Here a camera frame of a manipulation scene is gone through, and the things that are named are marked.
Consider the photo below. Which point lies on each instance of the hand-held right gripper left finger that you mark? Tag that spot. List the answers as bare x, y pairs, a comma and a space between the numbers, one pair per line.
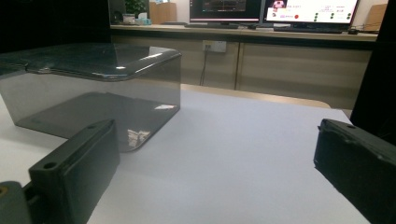
77, 168

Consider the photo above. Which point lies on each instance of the transparent grey storage box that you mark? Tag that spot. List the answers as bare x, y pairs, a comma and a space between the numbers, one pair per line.
93, 105

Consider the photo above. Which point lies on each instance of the black speaker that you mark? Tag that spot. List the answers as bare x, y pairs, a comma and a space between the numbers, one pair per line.
116, 11

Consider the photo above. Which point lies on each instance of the dark screen computer monitor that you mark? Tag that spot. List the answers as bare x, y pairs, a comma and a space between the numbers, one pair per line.
225, 9

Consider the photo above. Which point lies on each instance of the green plant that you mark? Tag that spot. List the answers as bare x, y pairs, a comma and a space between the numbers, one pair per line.
136, 6

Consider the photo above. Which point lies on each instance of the black keyboard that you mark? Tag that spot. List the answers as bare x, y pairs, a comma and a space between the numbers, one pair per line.
306, 30
211, 26

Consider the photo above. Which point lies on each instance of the light blue tissue box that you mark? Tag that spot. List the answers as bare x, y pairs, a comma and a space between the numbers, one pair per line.
144, 20

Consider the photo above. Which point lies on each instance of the brown cardboard sheet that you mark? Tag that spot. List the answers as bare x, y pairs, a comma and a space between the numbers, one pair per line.
375, 18

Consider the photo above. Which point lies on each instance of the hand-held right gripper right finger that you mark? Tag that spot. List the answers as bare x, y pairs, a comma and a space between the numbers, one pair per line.
355, 161

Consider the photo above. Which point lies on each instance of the brown cardboard box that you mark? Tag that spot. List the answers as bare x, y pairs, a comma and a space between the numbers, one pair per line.
163, 12

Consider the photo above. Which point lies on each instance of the bright screen computer monitor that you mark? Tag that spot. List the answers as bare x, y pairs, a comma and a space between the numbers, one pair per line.
311, 11

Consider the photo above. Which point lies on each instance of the beige desk with cabinets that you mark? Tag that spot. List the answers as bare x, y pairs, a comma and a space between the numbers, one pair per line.
295, 68

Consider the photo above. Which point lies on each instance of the transparent grey box lid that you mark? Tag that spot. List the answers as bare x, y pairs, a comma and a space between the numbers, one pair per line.
81, 60

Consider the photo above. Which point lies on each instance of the black computer mouse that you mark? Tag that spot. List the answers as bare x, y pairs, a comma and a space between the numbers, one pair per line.
353, 31

